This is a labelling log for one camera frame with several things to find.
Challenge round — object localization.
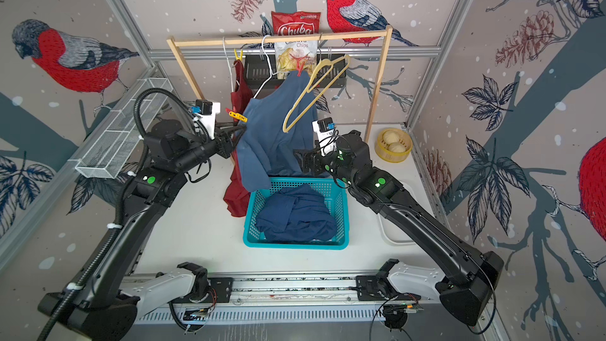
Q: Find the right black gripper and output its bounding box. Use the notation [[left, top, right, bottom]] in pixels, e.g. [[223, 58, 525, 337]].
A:
[[292, 139, 358, 190]]

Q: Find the yellow clothespin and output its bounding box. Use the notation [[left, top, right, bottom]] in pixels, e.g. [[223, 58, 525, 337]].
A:
[[234, 49, 244, 63], [234, 111, 248, 123]]

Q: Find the yellow plastic hanger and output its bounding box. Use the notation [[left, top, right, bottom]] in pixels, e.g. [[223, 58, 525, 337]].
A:
[[282, 55, 351, 134]]

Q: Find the slate blue t-shirt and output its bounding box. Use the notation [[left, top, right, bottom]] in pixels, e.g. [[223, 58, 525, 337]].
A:
[[237, 71, 318, 193]]

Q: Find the navy printed t-shirt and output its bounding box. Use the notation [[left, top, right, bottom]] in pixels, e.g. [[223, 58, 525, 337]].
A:
[[255, 184, 338, 244]]

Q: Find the white wire hanger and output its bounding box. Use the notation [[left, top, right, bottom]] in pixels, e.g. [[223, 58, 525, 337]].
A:
[[252, 35, 278, 100], [222, 36, 235, 93]]

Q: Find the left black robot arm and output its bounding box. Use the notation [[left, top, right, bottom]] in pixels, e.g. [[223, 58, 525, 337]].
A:
[[38, 88, 246, 340]]

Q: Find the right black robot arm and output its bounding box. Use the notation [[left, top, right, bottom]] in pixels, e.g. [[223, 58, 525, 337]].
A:
[[294, 130, 503, 328]]

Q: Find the teal plastic basket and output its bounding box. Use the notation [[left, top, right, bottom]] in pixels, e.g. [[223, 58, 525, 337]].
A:
[[243, 177, 350, 250]]

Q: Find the dark red t-shirt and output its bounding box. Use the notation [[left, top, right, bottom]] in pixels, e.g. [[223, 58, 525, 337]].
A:
[[223, 60, 253, 217]]

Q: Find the yellow chips bag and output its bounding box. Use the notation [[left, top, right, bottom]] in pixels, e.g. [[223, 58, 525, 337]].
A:
[[275, 40, 318, 79]]

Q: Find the wooden clothes rack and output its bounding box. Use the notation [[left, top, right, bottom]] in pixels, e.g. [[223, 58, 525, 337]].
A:
[[166, 24, 395, 145]]

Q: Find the red Chuba snack bag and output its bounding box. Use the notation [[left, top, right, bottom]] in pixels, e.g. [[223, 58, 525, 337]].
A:
[[271, 11, 321, 36]]

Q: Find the white plastic tray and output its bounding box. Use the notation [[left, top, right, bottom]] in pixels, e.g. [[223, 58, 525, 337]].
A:
[[378, 184, 420, 246]]

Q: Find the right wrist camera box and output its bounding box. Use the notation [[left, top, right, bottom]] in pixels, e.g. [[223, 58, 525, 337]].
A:
[[312, 118, 338, 156]]

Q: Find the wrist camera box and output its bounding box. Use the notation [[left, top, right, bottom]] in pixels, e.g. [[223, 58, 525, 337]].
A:
[[191, 99, 220, 140], [312, 118, 338, 156]]

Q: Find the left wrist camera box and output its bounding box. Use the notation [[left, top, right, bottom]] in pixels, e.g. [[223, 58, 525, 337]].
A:
[[191, 99, 220, 140]]

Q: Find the black wall basket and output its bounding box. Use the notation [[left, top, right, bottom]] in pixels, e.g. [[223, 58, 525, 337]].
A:
[[245, 55, 347, 90]]

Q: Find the white wire shelf basket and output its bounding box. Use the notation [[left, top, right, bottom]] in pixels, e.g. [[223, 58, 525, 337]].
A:
[[75, 77, 174, 178]]

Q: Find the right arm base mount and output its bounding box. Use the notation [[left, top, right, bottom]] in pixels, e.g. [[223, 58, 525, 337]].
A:
[[353, 276, 421, 302]]

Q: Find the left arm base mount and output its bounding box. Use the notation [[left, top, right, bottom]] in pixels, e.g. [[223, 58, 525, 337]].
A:
[[187, 277, 234, 304]]

